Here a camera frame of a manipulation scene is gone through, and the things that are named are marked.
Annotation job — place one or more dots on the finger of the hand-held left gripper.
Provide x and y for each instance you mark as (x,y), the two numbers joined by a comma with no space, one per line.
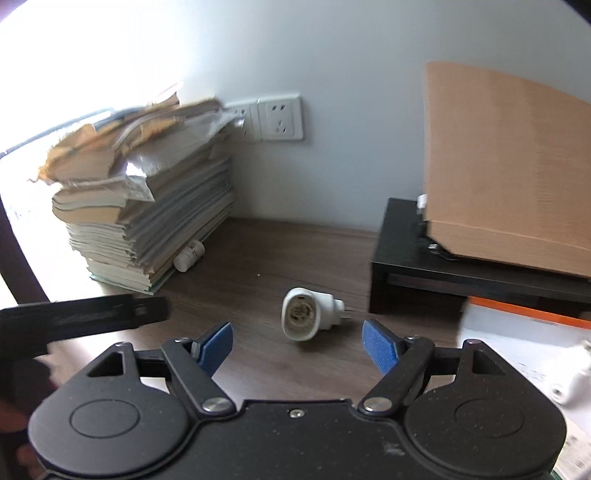
(92,314)

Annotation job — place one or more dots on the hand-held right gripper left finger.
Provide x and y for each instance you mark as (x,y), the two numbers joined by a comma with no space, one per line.
(214,347)

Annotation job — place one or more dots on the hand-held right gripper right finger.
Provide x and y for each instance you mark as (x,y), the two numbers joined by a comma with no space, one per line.
(378,346)

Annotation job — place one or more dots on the white plug-in heater socket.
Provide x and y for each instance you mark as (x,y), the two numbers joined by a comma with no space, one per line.
(304,318)

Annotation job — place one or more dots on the white box orange edge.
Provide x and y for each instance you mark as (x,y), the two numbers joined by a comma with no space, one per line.
(517,350)

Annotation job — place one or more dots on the black monitor stand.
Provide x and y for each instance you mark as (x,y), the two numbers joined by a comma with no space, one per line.
(415,263)

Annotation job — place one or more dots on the small white bottle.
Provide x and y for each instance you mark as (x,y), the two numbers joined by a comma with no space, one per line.
(189,255)

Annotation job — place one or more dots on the stack of books and papers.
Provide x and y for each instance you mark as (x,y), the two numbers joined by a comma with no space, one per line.
(143,194)

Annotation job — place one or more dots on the white knob on stand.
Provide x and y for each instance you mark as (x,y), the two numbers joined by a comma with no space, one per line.
(422,204)

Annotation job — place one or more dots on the white plug device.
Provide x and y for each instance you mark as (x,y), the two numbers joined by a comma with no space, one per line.
(572,374)

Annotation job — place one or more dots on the brown cardboard box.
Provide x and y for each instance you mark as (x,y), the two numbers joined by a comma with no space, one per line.
(503,170)

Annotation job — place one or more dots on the white double wall socket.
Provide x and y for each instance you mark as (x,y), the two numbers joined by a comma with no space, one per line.
(272,119)

